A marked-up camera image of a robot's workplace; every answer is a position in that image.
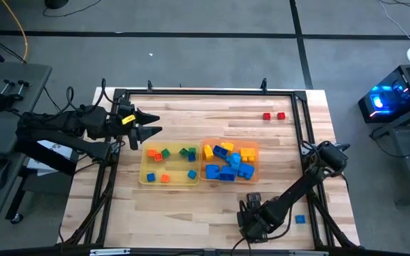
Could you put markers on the black aluminium rig frame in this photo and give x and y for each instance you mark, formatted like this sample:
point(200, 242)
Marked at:
point(190, 92)

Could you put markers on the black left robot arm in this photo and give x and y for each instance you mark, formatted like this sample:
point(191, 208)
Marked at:
point(48, 124)

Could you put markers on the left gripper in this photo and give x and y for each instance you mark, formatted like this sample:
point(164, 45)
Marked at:
point(117, 122)

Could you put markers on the white printed sheet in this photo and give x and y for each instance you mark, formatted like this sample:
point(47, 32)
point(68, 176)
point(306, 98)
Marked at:
point(62, 152)

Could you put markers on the yellow translucent plastic bin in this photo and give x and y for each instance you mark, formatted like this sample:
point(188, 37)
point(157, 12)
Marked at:
point(174, 167)

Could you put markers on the orange translucent plastic bin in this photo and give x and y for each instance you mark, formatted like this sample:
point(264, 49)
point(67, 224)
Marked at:
point(253, 142)

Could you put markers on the large yellow block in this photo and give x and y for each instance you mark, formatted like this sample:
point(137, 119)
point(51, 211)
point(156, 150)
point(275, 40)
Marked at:
point(247, 154)
point(208, 153)
point(228, 145)

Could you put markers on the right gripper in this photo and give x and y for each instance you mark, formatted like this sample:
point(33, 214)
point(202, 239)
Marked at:
point(255, 225)

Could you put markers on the yellow tape tag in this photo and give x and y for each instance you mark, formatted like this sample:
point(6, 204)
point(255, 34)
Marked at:
point(129, 119)

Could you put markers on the small blue block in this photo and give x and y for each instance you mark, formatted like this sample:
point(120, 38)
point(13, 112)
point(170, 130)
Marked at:
point(300, 219)
point(192, 174)
point(151, 177)
point(191, 157)

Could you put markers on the small red block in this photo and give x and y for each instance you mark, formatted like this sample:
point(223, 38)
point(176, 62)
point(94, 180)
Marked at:
point(266, 116)
point(280, 115)

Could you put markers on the black caster wheel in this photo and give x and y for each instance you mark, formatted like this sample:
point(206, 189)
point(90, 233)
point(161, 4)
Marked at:
point(17, 218)

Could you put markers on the black screw clamp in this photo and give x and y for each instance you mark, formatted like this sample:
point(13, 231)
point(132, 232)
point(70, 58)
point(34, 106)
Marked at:
point(4, 90)
point(19, 90)

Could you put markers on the black desk leg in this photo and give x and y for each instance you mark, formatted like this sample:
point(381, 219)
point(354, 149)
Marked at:
point(45, 165)

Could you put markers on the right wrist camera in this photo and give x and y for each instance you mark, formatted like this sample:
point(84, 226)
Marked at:
point(253, 200)

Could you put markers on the silver metal bracket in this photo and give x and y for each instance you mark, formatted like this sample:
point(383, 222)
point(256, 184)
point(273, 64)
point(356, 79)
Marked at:
point(308, 253)
point(109, 252)

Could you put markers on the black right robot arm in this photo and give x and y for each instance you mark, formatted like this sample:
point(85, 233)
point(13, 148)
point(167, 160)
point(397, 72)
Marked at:
point(297, 188)

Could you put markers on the small green block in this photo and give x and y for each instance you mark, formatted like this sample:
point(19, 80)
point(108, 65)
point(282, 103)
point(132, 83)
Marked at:
point(192, 150)
point(184, 153)
point(166, 153)

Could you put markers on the black round floor base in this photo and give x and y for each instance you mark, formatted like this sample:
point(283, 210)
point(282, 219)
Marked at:
point(55, 3)

